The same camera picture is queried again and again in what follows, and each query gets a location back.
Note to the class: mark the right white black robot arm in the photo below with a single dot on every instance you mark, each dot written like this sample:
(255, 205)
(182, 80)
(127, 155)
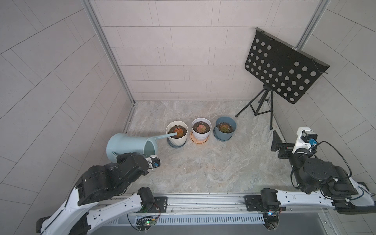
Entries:
(317, 182)

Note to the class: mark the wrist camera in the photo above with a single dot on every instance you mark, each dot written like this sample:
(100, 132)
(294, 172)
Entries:
(153, 161)
(307, 139)

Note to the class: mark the orange red succulent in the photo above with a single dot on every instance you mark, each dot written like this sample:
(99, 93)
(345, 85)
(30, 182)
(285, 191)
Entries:
(180, 131)

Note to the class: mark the terracotta pot saucer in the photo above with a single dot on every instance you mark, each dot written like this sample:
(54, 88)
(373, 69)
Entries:
(196, 141)

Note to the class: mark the green circuit board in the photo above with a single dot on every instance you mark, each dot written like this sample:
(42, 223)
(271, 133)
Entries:
(145, 223)
(271, 220)

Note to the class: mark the light blue watering can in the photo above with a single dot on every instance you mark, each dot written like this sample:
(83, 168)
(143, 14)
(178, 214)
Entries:
(121, 143)

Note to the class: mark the left green circuit board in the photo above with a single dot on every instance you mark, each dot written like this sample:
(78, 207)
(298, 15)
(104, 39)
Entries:
(145, 223)

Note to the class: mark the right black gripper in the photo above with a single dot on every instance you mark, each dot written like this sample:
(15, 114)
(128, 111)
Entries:
(284, 151)

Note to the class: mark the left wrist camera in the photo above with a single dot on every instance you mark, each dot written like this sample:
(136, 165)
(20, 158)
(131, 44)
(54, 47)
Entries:
(153, 161)

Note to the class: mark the pink succulent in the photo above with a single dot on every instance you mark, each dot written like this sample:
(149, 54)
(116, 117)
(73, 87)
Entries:
(202, 129)

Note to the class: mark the white ventilation grille strip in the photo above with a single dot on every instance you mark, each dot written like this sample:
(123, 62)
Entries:
(210, 219)

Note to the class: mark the blue ribbed plant pot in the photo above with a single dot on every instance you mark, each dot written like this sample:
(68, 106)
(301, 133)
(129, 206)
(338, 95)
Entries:
(224, 136)

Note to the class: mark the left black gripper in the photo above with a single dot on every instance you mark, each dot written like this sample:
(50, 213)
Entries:
(123, 157)

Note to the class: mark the right green circuit board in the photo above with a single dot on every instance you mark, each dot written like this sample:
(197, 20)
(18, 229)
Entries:
(271, 220)

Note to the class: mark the cream ribbed plant pot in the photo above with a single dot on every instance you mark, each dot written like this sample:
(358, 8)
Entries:
(169, 130)

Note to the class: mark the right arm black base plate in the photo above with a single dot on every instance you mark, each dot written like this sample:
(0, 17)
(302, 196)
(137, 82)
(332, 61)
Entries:
(254, 203)

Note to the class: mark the black perforated music stand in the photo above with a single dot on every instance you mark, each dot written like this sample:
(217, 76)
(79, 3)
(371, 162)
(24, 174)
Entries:
(282, 69)

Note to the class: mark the green red succulent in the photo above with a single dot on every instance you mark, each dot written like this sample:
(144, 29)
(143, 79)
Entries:
(225, 128)

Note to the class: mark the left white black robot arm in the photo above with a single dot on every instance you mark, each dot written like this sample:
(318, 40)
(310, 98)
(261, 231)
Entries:
(78, 215)

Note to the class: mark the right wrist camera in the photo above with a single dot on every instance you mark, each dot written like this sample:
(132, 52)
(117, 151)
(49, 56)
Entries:
(307, 139)

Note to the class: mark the aluminium mounting rail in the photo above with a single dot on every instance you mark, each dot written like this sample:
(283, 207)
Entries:
(179, 203)

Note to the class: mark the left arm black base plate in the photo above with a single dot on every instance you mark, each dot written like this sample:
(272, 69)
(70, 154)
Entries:
(160, 205)

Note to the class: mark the white round plant pot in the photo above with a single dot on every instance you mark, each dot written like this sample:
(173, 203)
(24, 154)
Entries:
(198, 121)

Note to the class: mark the grey blue pot saucer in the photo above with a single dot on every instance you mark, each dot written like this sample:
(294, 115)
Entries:
(173, 145)

